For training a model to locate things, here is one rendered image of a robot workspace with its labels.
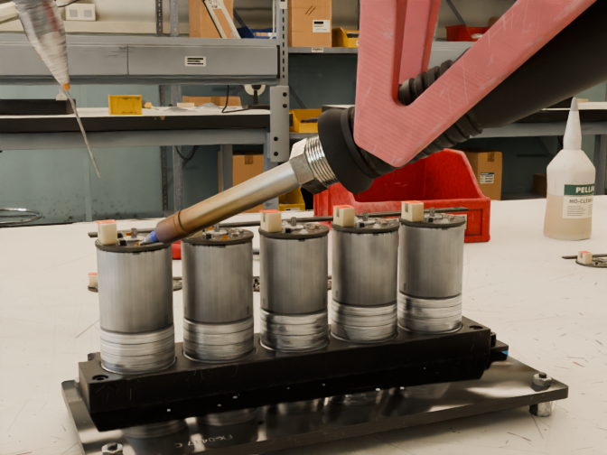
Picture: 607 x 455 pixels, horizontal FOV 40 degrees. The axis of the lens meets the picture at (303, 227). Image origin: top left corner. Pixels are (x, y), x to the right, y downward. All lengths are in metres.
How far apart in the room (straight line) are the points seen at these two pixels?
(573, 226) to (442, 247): 0.32
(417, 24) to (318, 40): 4.23
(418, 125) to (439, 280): 0.11
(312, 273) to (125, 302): 0.06
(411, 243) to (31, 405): 0.15
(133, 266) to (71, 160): 4.38
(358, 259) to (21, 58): 2.23
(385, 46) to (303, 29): 4.24
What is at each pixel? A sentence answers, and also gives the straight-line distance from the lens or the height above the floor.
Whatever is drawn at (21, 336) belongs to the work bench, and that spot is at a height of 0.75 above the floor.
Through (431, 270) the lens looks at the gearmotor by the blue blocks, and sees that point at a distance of 0.31.
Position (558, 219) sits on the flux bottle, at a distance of 0.62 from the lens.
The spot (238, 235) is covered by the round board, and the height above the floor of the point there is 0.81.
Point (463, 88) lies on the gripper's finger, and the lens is 0.20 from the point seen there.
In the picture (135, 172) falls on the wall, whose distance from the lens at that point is 4.68.
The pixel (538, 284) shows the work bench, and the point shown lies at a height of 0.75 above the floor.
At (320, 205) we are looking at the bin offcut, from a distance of 0.65.
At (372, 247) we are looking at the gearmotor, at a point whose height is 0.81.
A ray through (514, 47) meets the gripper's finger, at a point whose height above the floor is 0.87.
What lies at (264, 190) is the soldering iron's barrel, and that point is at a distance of 0.24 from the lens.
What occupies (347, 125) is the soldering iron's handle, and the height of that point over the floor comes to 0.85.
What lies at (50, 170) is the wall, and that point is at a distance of 4.64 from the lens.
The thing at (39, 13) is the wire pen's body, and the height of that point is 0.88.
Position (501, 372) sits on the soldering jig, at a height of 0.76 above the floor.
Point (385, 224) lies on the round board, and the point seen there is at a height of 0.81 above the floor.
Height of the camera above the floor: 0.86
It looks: 10 degrees down
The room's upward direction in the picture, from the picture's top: straight up
